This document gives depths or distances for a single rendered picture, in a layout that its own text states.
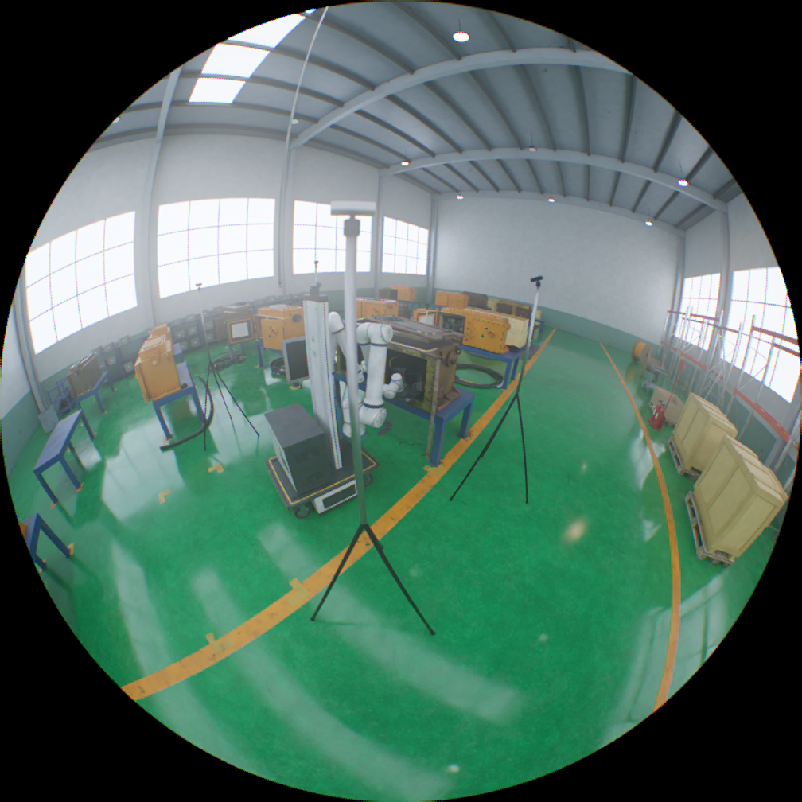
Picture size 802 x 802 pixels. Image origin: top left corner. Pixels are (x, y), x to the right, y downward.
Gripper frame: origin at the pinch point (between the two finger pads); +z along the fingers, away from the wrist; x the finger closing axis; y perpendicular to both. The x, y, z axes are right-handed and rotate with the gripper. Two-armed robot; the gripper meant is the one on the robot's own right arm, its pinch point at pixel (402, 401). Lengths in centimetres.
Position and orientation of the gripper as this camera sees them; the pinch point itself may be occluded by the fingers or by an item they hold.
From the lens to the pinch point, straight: 234.0
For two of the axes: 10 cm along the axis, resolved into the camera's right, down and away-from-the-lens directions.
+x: 7.6, 4.3, -4.9
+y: -6.4, 6.5, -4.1
